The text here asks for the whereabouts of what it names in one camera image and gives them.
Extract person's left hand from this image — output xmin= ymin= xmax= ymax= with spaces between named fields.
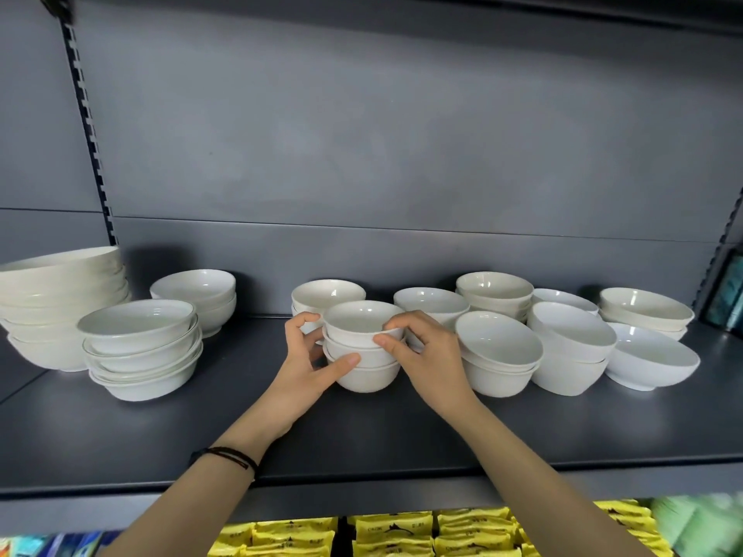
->
xmin=223 ymin=311 xmax=362 ymax=463

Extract person's right hand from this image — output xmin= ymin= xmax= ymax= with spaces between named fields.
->
xmin=372 ymin=310 xmax=481 ymax=429

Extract deep white ceramic bowl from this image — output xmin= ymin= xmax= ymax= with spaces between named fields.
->
xmin=454 ymin=310 xmax=545 ymax=372
xmin=462 ymin=356 xmax=538 ymax=399

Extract white wide-rimmed ceramic bowl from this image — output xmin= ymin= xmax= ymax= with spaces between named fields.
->
xmin=77 ymin=299 xmax=197 ymax=356

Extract cream ceramic bowl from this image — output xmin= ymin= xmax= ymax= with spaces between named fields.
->
xmin=0 ymin=269 xmax=128 ymax=302
xmin=0 ymin=283 xmax=131 ymax=320
xmin=0 ymin=245 xmax=124 ymax=288

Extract person's right forearm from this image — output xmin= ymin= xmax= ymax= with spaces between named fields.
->
xmin=443 ymin=398 xmax=657 ymax=557

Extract yellow packets shelf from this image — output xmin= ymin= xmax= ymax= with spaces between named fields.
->
xmin=206 ymin=498 xmax=674 ymax=557

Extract large grey metal back panel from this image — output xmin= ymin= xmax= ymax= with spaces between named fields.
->
xmin=0 ymin=0 xmax=103 ymax=214
xmin=72 ymin=0 xmax=743 ymax=244

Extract row of blue boxes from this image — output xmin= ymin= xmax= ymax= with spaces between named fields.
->
xmin=34 ymin=530 xmax=123 ymax=557

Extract narrow grey metal back panel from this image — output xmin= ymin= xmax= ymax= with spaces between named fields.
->
xmin=0 ymin=208 xmax=115 ymax=265

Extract row of teal pump bottles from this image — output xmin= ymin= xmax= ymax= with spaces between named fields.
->
xmin=699 ymin=243 xmax=743 ymax=338

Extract green packets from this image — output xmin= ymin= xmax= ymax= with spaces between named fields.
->
xmin=649 ymin=491 xmax=743 ymax=557

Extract black cord bracelet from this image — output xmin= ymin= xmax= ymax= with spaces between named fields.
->
xmin=187 ymin=446 xmax=260 ymax=481

